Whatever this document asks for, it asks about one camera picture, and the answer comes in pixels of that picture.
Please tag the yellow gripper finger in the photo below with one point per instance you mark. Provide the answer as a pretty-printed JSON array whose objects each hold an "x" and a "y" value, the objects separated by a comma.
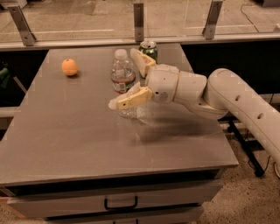
[
  {"x": 142, "y": 61},
  {"x": 135, "y": 97}
]

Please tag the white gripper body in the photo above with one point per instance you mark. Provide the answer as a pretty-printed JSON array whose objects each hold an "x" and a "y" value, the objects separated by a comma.
[{"x": 162, "y": 83}]

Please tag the clear plastic water bottle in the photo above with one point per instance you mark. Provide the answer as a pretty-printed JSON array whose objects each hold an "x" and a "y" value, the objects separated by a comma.
[{"x": 123, "y": 77}]

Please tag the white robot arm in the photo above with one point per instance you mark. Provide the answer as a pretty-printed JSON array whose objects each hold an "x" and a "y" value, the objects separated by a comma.
[{"x": 210, "y": 97}]

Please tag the green soda can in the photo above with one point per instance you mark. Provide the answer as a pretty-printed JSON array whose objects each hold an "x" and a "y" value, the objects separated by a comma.
[{"x": 149, "y": 48}]

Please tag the orange fruit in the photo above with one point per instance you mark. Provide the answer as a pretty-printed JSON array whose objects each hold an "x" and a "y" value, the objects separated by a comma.
[{"x": 69, "y": 67}]

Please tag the grey cabinet with drawers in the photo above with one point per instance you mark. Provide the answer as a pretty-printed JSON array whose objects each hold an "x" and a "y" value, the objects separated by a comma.
[{"x": 65, "y": 151}]

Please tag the black floor stand leg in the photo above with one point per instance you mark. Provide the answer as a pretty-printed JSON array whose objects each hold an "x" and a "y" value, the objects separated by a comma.
[{"x": 259, "y": 171}]

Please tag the middle metal railing bracket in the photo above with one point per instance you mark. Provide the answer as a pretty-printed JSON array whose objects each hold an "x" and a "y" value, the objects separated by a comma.
[{"x": 139, "y": 21}]

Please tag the metal railing bracket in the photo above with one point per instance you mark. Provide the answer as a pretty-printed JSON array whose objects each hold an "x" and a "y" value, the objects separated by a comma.
[
  {"x": 25, "y": 32},
  {"x": 212, "y": 19},
  {"x": 139, "y": 21}
]

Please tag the right metal railing bracket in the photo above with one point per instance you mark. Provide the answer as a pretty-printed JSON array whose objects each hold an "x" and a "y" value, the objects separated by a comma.
[{"x": 212, "y": 19}]

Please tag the black drawer handle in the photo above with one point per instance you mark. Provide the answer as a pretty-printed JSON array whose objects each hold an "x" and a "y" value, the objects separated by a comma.
[{"x": 120, "y": 203}]

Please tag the left metal railing bracket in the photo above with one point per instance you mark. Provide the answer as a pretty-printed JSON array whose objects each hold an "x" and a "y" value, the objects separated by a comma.
[{"x": 25, "y": 32}]

